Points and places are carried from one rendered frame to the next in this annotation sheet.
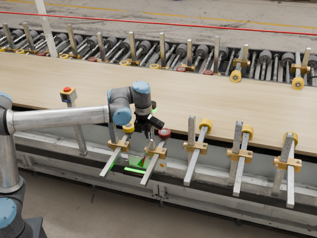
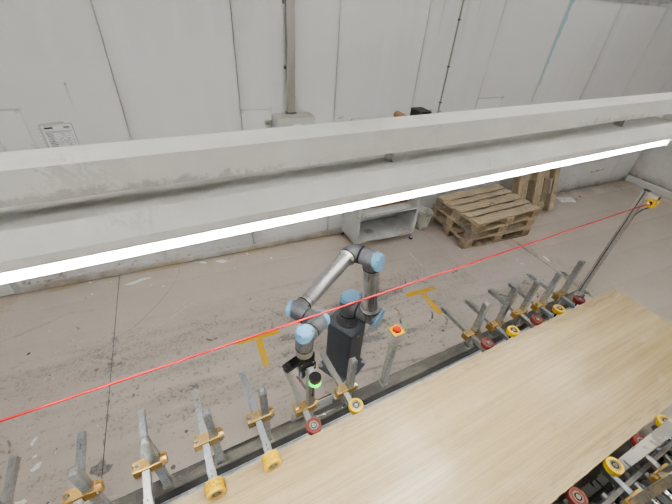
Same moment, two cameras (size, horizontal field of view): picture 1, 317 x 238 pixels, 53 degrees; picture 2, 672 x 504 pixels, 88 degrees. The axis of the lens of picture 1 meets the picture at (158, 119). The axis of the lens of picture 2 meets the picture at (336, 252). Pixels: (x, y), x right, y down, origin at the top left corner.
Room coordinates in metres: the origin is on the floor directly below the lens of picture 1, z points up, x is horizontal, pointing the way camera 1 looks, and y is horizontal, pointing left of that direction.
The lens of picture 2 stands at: (2.15, -0.69, 2.67)
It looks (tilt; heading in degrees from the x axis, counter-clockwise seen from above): 37 degrees down; 129
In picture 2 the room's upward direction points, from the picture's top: 5 degrees clockwise
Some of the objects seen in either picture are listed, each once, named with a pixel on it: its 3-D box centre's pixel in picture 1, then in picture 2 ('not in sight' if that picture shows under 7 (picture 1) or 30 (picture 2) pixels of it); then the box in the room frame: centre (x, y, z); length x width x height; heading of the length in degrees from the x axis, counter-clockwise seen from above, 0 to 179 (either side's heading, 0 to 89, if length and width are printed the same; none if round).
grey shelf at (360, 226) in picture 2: not in sight; (384, 185); (0.04, 2.76, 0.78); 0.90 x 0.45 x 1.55; 65
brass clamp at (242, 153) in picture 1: (239, 155); (208, 438); (1.26, -0.44, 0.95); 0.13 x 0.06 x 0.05; 69
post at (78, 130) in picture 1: (77, 128); (388, 362); (1.63, 0.53, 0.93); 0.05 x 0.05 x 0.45; 69
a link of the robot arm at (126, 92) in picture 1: (119, 97); (316, 322); (1.34, 0.19, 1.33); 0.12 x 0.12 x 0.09; 10
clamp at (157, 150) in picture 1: (155, 151); (306, 406); (1.44, 0.03, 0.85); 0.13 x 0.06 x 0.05; 69
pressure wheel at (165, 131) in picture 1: (164, 137); (313, 429); (1.56, -0.03, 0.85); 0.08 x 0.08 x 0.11
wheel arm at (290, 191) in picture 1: (290, 167); (145, 459); (1.14, -0.68, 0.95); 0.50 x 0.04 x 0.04; 159
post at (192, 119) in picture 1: (191, 148); (264, 416); (1.36, -0.18, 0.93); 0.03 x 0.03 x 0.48; 69
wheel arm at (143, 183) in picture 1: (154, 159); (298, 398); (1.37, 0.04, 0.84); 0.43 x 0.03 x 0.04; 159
